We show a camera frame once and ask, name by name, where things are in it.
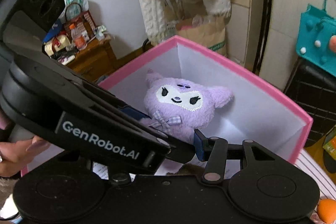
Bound striped table cloth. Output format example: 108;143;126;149
294;149;336;200

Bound pink storage box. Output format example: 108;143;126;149
100;36;312;163

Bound purple Kuromi plush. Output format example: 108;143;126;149
140;70;234;144

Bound printed paper sheet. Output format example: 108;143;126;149
92;162;109;180

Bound blue wrapped flower bouquet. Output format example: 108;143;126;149
42;19;63;43

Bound orange ball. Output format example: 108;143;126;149
317;199;336;224

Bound black suitcase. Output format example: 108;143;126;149
284;57;335;147

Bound white brown cat plush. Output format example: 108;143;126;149
166;162;206;177

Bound teal felt tote bag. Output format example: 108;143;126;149
295;0;335;76

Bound cream fleece pants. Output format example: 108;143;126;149
139;0;231;45

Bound wooden nightstand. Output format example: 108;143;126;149
67;35;117;83

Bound orange drink bottle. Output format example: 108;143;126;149
70;24;87;51

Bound red checkered gift bag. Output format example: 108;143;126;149
63;2;96;39

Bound person's left hand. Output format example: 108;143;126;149
1;136;51;178

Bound colourful gift bag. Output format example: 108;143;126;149
322;126;336;160

